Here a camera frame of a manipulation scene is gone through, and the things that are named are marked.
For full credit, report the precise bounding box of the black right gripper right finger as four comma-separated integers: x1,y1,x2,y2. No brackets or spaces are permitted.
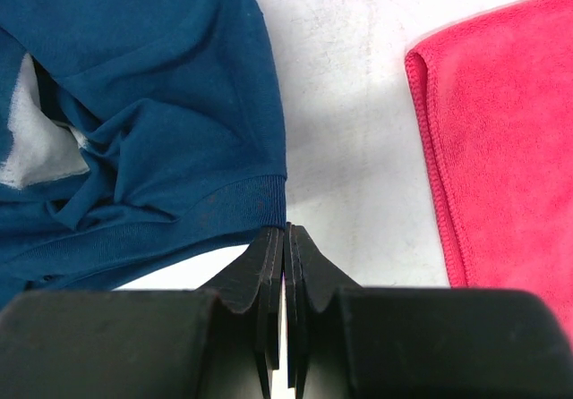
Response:
285,225,572,398

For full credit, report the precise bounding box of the pink towel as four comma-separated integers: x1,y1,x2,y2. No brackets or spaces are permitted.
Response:
405,0,572,332

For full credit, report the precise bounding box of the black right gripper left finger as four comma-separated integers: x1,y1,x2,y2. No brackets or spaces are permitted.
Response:
1,228,284,398

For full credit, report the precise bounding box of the blue t-shirt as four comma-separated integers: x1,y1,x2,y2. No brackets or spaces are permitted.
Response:
1,0,287,303

